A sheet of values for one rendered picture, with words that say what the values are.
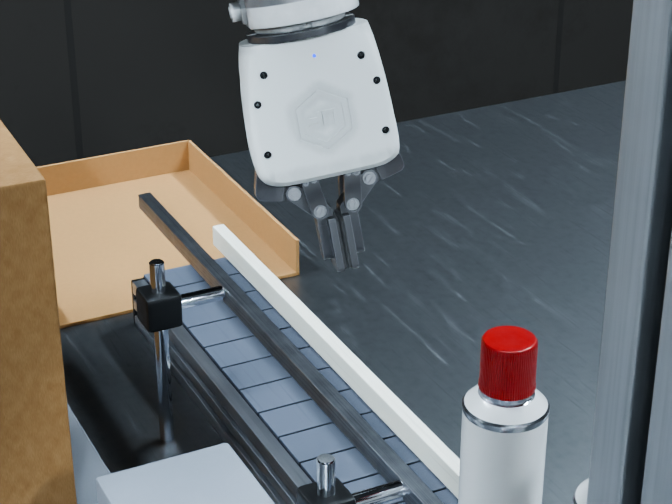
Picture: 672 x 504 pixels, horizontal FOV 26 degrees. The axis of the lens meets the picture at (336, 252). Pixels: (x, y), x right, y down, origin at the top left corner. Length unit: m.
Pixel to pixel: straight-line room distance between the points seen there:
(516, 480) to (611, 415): 0.41
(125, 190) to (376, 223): 0.29
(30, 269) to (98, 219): 0.60
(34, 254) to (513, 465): 0.36
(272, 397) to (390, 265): 0.35
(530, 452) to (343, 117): 0.27
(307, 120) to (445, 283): 0.51
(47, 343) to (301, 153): 0.22
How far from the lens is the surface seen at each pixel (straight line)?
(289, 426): 1.14
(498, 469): 0.87
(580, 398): 1.29
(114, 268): 1.50
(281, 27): 0.98
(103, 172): 1.68
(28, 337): 1.03
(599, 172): 1.74
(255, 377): 1.21
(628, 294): 0.45
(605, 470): 0.49
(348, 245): 1.02
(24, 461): 1.08
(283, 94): 0.98
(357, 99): 0.99
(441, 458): 1.05
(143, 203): 1.33
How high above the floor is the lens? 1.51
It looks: 26 degrees down
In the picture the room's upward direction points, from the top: straight up
